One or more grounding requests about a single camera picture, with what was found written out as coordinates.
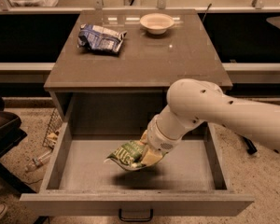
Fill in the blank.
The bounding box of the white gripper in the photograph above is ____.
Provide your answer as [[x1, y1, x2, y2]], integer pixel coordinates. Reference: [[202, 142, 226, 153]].
[[140, 116, 180, 166]]

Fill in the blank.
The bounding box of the green jalapeno chip bag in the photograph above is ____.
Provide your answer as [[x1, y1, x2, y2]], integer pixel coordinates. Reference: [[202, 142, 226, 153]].
[[107, 141, 156, 171]]

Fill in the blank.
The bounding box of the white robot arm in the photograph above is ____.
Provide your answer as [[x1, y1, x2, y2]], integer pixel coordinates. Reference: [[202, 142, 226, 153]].
[[147, 79, 280, 153]]

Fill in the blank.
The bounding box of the open top drawer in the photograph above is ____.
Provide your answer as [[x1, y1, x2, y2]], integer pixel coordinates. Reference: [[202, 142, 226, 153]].
[[21, 123, 253, 217]]

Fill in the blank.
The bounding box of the grey drawer cabinet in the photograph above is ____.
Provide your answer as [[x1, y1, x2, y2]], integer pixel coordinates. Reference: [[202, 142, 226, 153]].
[[45, 9, 231, 139]]

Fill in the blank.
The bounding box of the blue chip bag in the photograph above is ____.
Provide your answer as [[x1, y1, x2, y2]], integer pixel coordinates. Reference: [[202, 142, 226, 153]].
[[77, 24, 127, 54]]

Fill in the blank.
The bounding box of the clear plastic bottle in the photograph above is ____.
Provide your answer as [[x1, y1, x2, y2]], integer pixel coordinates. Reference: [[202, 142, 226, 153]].
[[25, 150, 52, 173]]

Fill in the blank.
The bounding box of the white bowl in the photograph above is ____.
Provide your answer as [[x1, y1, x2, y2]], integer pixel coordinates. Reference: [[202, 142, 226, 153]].
[[140, 13, 175, 35]]

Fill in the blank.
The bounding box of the black office chair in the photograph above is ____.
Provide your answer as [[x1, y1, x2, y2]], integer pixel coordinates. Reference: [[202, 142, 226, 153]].
[[0, 96, 35, 193]]

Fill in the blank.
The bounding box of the white railing ledge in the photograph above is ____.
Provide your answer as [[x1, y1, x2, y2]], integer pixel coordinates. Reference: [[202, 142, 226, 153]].
[[0, 63, 54, 83]]

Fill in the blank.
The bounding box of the black drawer handle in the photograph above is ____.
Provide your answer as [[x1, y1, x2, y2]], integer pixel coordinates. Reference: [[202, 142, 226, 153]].
[[118, 209, 154, 223]]

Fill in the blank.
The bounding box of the wire basket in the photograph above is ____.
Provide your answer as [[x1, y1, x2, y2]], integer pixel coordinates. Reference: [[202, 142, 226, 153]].
[[42, 109, 63, 148]]

